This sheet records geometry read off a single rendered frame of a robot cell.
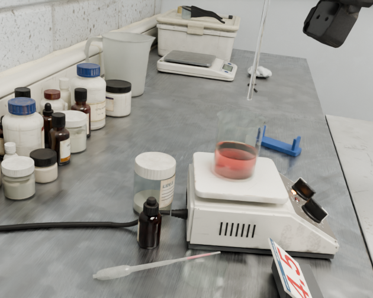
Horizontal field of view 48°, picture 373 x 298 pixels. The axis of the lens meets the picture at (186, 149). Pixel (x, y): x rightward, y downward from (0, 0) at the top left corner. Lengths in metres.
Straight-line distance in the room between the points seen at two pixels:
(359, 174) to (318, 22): 0.41
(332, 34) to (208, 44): 1.09
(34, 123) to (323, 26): 0.45
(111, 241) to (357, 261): 0.33
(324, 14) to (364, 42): 1.45
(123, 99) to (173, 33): 0.68
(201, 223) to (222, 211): 0.03
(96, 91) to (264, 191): 0.46
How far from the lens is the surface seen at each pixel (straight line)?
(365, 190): 0.82
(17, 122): 0.71
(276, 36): 1.96
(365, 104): 2.07
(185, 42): 1.61
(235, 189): 0.53
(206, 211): 0.53
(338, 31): 0.54
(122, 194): 0.67
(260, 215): 0.54
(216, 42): 1.60
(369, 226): 0.71
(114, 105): 0.97
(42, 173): 0.70
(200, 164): 0.58
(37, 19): 1.00
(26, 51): 0.98
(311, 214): 0.59
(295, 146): 0.89
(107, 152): 0.81
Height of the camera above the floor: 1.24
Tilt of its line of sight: 24 degrees down
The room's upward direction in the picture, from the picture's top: 6 degrees clockwise
